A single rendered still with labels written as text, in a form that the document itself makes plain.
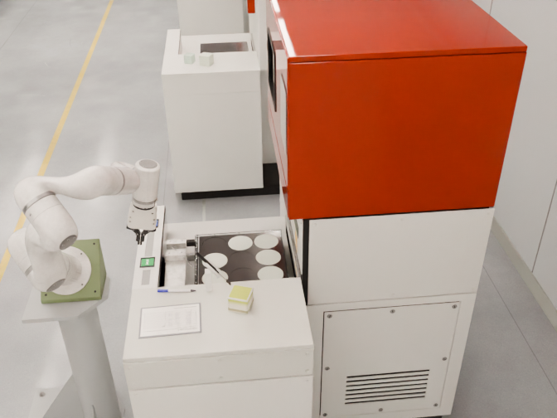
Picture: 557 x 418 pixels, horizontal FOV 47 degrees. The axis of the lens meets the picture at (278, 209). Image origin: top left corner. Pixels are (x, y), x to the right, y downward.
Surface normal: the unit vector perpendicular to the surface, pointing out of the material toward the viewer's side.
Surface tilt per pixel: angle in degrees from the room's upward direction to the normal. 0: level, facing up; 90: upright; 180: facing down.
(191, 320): 0
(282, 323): 0
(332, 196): 90
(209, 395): 90
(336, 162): 90
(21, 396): 0
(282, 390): 90
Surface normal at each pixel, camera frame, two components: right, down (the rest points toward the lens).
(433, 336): 0.10, 0.55
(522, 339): -0.01, -0.83
